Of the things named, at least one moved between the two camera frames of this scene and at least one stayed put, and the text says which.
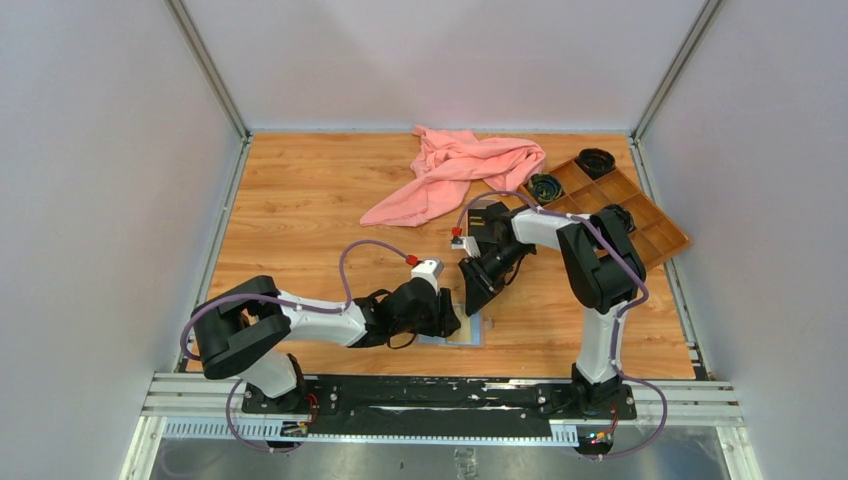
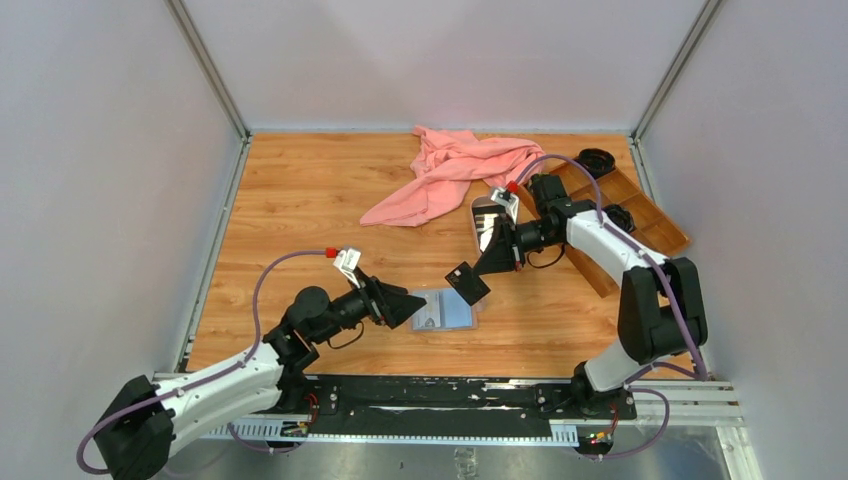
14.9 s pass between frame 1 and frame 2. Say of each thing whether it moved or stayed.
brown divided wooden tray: stayed
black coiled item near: stayed
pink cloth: stayed
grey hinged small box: moved
